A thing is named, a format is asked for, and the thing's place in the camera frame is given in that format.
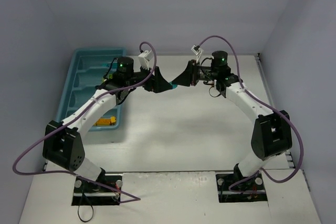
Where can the teal square lego brick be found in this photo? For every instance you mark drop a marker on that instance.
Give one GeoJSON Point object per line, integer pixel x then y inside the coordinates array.
{"type": "Point", "coordinates": [173, 85]}

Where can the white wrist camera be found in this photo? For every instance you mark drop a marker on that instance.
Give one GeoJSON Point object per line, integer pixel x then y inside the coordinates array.
{"type": "Point", "coordinates": [145, 58]}
{"type": "Point", "coordinates": [198, 51]}

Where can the teal plastic compartment tray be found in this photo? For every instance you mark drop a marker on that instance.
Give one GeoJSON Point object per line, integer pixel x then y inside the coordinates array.
{"type": "Point", "coordinates": [84, 74]}

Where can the long yellow lego brick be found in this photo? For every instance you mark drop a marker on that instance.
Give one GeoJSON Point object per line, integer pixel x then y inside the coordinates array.
{"type": "Point", "coordinates": [103, 122]}

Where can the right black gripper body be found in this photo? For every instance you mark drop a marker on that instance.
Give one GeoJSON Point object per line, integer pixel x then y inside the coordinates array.
{"type": "Point", "coordinates": [193, 73]}

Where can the yellow smiley face lego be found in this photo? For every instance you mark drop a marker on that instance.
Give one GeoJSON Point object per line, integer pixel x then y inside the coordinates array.
{"type": "Point", "coordinates": [113, 120]}

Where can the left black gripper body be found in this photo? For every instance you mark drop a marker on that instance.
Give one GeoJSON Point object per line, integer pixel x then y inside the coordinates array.
{"type": "Point", "coordinates": [155, 80]}

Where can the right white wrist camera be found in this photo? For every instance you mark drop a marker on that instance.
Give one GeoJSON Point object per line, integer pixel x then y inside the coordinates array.
{"type": "Point", "coordinates": [198, 51]}

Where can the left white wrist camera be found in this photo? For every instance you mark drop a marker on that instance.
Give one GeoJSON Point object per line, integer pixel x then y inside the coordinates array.
{"type": "Point", "coordinates": [145, 58]}

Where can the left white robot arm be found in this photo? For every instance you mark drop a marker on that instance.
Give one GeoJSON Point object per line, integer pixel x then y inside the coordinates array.
{"type": "Point", "coordinates": [63, 144]}

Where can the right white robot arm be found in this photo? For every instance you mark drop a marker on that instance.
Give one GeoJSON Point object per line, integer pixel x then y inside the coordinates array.
{"type": "Point", "coordinates": [271, 133]}

